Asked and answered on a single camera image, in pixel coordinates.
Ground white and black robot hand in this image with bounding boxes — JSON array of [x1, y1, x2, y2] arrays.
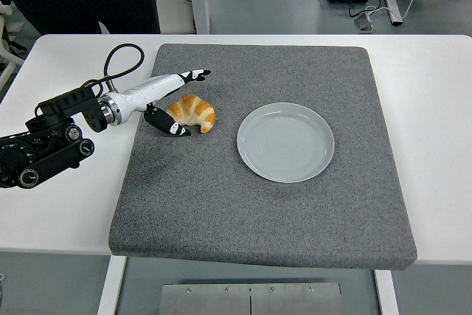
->
[[108, 68, 212, 137]]

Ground golden croissant bread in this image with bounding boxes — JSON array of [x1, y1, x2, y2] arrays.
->
[[165, 94, 217, 134]]

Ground grey round plate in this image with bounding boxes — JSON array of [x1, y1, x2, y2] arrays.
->
[[236, 103, 336, 184]]

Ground white chair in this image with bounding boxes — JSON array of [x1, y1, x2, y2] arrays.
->
[[0, 1, 27, 91]]

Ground grey felt mat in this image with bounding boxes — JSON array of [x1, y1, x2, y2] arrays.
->
[[108, 43, 418, 271]]

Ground white work table leg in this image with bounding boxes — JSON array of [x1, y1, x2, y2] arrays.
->
[[374, 269, 401, 315], [96, 255, 127, 315]]

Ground small grey foot pedal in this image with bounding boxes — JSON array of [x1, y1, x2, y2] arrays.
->
[[353, 12, 377, 32]]

